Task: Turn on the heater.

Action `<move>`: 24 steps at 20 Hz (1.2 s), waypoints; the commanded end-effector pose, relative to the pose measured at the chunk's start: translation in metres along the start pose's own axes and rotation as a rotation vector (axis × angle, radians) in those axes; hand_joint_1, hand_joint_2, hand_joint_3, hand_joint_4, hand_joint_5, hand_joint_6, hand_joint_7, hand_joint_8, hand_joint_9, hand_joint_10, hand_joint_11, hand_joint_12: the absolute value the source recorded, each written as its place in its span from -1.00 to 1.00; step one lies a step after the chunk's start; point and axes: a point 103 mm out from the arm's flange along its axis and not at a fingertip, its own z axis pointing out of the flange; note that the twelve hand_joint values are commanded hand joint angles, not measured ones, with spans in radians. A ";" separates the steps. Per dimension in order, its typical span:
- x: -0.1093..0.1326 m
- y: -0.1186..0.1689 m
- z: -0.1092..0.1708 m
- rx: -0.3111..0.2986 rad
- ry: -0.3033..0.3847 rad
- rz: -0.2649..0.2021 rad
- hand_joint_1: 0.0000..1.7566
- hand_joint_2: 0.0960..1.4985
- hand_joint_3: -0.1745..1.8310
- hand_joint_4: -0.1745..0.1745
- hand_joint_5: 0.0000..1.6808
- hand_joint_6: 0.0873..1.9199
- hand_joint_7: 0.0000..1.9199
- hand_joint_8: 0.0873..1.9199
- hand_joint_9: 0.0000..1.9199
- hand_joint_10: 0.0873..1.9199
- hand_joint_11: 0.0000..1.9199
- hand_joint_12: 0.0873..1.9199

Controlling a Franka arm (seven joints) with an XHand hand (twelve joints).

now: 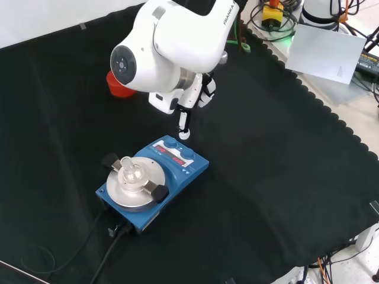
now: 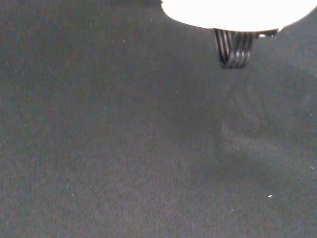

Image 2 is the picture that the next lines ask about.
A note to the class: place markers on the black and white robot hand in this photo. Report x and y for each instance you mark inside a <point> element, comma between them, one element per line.
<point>235,15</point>

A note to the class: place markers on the black bench cloth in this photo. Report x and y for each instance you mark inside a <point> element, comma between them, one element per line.
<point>99,148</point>

